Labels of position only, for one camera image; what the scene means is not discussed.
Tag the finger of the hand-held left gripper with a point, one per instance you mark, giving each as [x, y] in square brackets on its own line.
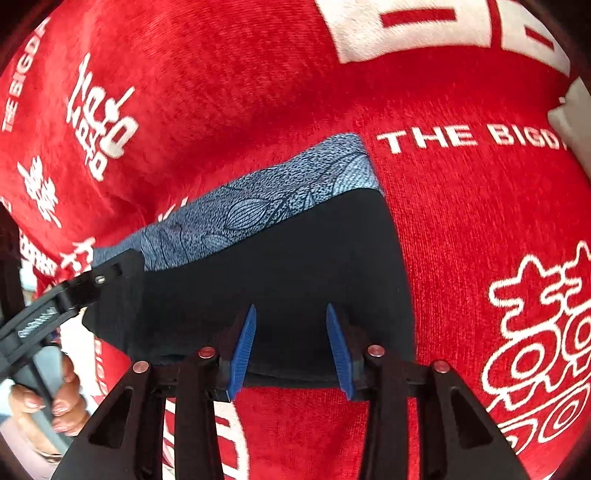
[108, 277]

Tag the red printed blanket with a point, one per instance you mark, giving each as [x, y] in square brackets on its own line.
[277, 69]

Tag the black pants with blue stripes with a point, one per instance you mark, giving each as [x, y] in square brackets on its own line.
[286, 267]

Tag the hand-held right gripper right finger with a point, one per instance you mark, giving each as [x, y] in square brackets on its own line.
[340, 350]

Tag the white pillow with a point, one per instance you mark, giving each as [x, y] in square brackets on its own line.
[572, 124]

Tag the person's left hand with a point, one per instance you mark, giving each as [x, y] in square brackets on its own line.
[69, 401]

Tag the person's left forearm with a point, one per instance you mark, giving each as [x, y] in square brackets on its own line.
[23, 452]

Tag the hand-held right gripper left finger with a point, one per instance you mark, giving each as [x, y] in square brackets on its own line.
[242, 346]

